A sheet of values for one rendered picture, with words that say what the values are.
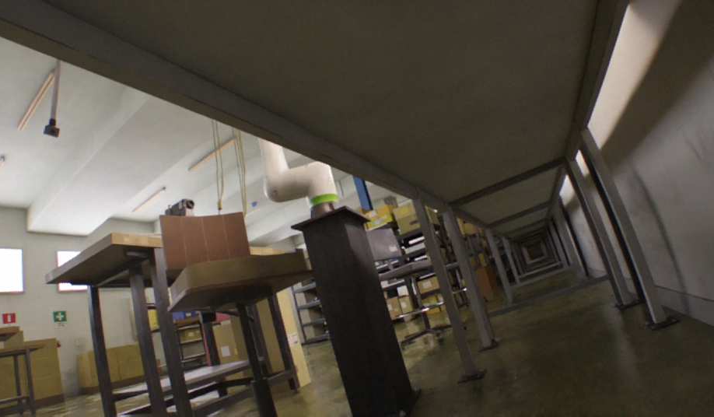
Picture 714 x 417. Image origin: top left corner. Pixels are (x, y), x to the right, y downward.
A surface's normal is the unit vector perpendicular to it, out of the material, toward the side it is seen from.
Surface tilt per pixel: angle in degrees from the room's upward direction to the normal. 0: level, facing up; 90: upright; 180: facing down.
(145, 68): 90
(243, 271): 90
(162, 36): 180
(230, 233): 90
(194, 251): 90
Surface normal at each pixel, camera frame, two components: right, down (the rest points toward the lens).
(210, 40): 0.28, 0.93
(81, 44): 0.85, -0.36
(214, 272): 0.61, -0.37
